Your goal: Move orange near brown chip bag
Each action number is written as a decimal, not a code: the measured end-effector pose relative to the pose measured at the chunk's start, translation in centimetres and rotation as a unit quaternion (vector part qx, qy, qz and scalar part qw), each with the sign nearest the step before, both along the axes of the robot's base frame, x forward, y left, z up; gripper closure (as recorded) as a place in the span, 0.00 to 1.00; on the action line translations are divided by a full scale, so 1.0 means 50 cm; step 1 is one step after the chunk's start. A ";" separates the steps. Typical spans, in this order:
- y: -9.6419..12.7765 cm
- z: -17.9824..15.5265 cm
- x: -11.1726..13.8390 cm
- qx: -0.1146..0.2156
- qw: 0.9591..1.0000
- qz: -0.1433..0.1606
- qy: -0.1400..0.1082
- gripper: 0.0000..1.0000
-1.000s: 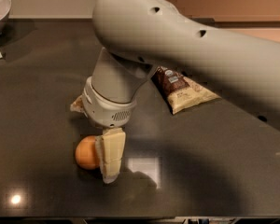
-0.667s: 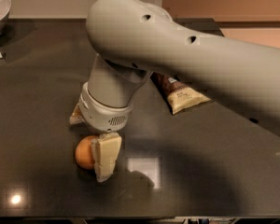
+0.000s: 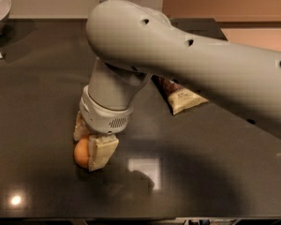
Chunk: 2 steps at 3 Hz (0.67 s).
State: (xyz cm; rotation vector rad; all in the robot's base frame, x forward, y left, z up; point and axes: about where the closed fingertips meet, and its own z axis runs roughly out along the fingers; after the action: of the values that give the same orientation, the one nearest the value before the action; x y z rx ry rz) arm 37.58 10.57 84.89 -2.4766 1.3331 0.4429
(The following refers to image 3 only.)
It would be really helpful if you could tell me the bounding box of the orange fruit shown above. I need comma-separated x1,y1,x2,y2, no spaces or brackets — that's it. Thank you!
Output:
74,137,89,169

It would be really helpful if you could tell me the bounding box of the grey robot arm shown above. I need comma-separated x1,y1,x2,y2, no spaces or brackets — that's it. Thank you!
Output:
74,0,281,172

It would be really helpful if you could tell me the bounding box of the brown sea salt chip bag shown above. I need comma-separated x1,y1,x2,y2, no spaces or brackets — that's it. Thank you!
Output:
152,75,208,115

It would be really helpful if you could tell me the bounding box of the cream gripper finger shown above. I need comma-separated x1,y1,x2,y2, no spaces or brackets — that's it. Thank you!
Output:
88,134,119,172
73,112,90,142

